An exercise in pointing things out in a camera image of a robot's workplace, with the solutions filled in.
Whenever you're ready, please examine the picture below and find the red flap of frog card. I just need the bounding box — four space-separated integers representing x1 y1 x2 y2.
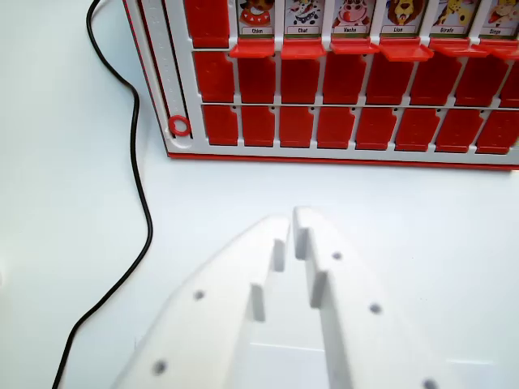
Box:
183 0 231 49

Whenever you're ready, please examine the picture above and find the red and white game board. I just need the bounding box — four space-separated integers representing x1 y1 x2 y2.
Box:
121 0 519 172

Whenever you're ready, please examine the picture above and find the black cable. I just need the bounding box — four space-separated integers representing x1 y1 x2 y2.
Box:
51 0 155 389

